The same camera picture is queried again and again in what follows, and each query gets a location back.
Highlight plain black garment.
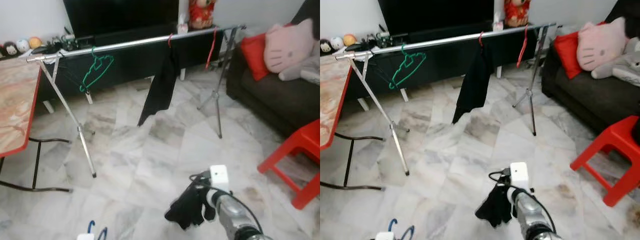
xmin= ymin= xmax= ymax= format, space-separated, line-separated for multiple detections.
xmin=475 ymin=181 xmax=518 ymax=228
xmin=165 ymin=181 xmax=217 ymax=231

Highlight blue plastic clothes hanger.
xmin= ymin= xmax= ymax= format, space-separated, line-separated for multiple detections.
xmin=387 ymin=218 xmax=415 ymax=240
xmin=87 ymin=220 xmax=109 ymax=240

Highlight red empty clothes hanger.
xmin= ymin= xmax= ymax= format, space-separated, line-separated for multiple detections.
xmin=516 ymin=25 xmax=530 ymax=68
xmin=205 ymin=27 xmax=220 ymax=70

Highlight green plastic clothes hanger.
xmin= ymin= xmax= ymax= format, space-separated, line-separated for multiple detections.
xmin=389 ymin=44 xmax=427 ymax=91
xmin=80 ymin=46 xmax=115 ymax=94

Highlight red plastic stool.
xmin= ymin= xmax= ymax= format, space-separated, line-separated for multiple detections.
xmin=257 ymin=118 xmax=321 ymax=210
xmin=570 ymin=115 xmax=640 ymax=207

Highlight dark grey sofa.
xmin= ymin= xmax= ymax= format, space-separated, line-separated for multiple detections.
xmin=226 ymin=0 xmax=321 ymax=140
xmin=541 ymin=0 xmax=640 ymax=133

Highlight black TV stand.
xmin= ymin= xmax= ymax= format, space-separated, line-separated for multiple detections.
xmin=35 ymin=24 xmax=232 ymax=108
xmin=345 ymin=22 xmax=548 ymax=103

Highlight red cushion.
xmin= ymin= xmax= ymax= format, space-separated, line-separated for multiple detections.
xmin=552 ymin=31 xmax=586 ymax=80
xmin=241 ymin=32 xmax=273 ymax=82

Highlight grey plush toy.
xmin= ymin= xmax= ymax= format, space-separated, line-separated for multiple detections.
xmin=278 ymin=54 xmax=321 ymax=84
xmin=591 ymin=37 xmax=640 ymax=87

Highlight marble pattern folding table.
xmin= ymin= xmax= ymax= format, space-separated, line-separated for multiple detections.
xmin=0 ymin=57 xmax=73 ymax=194
xmin=320 ymin=55 xmax=386 ymax=191

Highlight pink cat face pillow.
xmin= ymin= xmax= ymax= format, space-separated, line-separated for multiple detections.
xmin=263 ymin=18 xmax=315 ymax=75
xmin=576 ymin=16 xmax=628 ymax=72

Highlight red fortune god statue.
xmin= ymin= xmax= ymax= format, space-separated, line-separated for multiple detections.
xmin=504 ymin=0 xmax=532 ymax=27
xmin=188 ymin=0 xmax=217 ymax=30

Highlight black flat television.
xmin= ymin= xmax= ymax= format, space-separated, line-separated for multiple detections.
xmin=62 ymin=0 xmax=180 ymax=38
xmin=377 ymin=0 xmax=496 ymax=36

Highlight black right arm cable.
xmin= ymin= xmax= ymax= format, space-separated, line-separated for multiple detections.
xmin=489 ymin=170 xmax=558 ymax=233
xmin=189 ymin=171 xmax=263 ymax=236

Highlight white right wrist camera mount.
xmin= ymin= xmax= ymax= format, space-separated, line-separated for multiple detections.
xmin=209 ymin=165 xmax=230 ymax=193
xmin=509 ymin=162 xmax=530 ymax=190

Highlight silver metal clothes rail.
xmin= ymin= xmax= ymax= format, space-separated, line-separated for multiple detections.
xmin=25 ymin=24 xmax=247 ymax=179
xmin=335 ymin=22 xmax=557 ymax=177

